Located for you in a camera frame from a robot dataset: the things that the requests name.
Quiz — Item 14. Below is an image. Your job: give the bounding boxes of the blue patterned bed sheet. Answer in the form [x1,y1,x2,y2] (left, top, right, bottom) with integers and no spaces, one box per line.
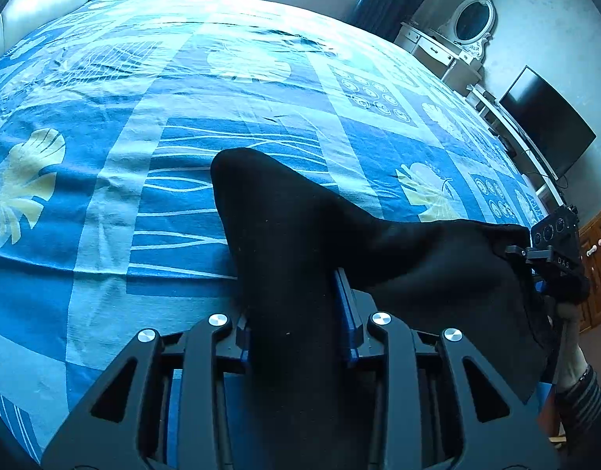
[0,0,545,461]

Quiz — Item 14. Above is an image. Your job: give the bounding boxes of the black flat television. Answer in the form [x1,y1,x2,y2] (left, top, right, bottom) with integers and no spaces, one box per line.
[500,66,597,177]

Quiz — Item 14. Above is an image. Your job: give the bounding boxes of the right forearm striped sleeve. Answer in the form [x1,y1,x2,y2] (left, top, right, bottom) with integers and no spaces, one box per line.
[555,364,601,450]

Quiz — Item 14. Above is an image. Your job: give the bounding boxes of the black pants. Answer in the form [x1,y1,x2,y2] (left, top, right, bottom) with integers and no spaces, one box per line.
[211,148,557,469]

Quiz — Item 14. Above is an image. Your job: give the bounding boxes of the brown wooden cabinet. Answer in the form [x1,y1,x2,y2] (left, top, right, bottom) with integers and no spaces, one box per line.
[579,211,601,332]

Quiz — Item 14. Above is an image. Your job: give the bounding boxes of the person right hand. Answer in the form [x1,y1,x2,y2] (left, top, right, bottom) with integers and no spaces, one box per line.
[556,304,589,392]

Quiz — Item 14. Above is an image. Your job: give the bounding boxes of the white tv stand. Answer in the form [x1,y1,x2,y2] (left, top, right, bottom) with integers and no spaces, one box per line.
[467,84,566,210]

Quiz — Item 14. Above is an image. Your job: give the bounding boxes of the white dressing table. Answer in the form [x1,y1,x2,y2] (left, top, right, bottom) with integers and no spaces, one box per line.
[395,22,482,97]

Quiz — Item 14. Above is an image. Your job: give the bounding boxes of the white oval vanity mirror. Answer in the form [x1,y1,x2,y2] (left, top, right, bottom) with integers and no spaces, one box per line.
[439,0,497,61]

